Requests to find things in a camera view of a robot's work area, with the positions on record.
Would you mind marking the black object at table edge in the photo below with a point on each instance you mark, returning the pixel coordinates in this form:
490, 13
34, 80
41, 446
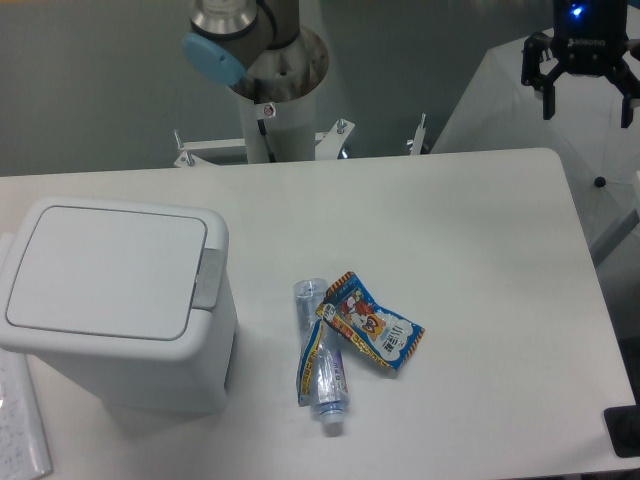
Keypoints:
623, 427

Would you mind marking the white umbrella with text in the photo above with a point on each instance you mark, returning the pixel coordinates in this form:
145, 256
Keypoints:
600, 159

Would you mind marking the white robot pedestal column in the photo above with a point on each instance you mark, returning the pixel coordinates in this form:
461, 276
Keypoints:
282, 84

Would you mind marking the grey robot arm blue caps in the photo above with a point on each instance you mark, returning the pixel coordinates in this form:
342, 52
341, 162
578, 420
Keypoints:
262, 52

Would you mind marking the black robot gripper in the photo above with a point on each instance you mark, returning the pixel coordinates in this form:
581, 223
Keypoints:
589, 39

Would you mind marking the white push-lid trash can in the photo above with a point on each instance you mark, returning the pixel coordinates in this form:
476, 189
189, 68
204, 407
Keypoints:
131, 301

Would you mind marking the crushed clear plastic bottle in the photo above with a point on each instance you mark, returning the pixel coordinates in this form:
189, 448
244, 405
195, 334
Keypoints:
320, 378

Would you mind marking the blue snack wrapper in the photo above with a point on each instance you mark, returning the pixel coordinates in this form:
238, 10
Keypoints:
384, 336

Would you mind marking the white pedestal base frame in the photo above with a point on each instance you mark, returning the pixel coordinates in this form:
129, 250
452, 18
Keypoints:
265, 146

